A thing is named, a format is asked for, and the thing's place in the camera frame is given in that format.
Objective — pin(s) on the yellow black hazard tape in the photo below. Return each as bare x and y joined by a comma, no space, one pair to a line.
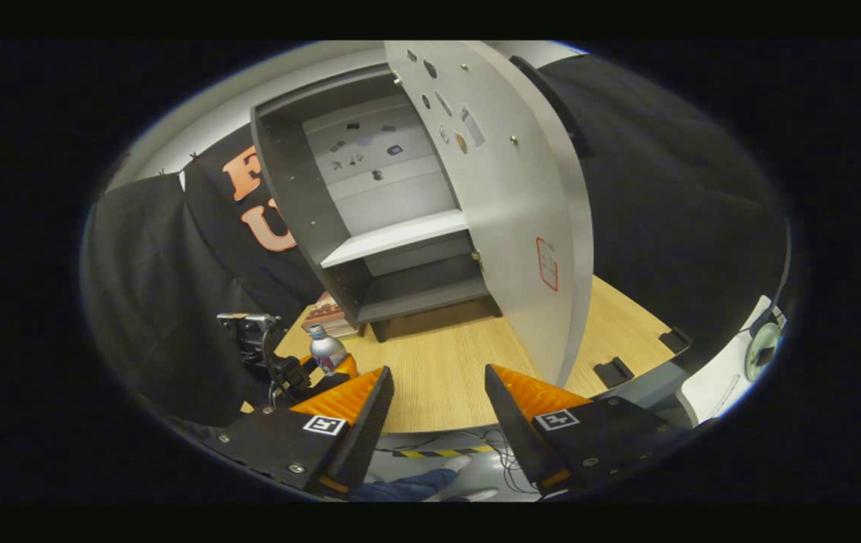
438,452

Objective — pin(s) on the beige cabinet door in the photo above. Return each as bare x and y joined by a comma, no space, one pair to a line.
506,226

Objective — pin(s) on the grey cabinet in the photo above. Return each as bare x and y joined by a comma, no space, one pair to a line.
287,196

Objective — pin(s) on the person's leg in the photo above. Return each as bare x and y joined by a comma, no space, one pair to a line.
408,486

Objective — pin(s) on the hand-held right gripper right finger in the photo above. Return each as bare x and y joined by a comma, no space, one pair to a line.
521,437

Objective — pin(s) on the black backdrop cloth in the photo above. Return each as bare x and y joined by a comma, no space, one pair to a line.
672,188

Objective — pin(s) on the white shoe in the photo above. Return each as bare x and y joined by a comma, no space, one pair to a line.
459,464
482,495

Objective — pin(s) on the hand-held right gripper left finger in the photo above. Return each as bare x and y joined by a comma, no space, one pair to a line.
359,437

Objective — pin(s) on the round grey device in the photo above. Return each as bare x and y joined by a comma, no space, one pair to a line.
762,353

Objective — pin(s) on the white cabinet shelf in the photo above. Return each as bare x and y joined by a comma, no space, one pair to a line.
400,235

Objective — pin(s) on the silver bottle with pink label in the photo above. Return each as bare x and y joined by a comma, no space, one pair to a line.
325,348

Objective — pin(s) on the black table clamp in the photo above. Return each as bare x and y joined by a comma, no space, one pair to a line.
614,372
675,339

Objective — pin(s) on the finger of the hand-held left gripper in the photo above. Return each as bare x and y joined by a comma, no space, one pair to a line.
306,360
325,386

